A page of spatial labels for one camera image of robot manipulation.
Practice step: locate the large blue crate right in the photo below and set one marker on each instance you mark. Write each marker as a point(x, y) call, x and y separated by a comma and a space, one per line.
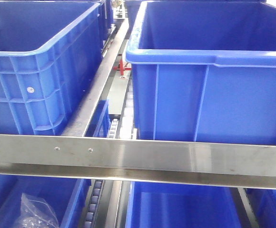
point(204, 71)

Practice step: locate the large blue crate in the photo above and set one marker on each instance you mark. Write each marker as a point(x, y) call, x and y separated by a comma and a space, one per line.
point(204, 71)
point(49, 55)

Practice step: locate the lower blue crate right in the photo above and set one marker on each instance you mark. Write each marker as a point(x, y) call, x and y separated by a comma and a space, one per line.
point(162, 205)

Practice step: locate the lower blue crate left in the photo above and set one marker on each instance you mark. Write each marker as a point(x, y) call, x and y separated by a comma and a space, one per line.
point(66, 196)

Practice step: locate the large blue crate left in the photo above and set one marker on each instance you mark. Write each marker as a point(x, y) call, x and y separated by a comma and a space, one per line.
point(49, 55)

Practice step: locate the clear plastic bag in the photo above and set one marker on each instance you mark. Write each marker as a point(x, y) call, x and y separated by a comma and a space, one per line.
point(35, 212)

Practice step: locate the steel divider rail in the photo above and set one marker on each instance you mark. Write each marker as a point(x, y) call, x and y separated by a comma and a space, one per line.
point(79, 123)

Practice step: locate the steel front shelf rail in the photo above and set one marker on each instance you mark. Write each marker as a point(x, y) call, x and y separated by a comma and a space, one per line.
point(232, 165)

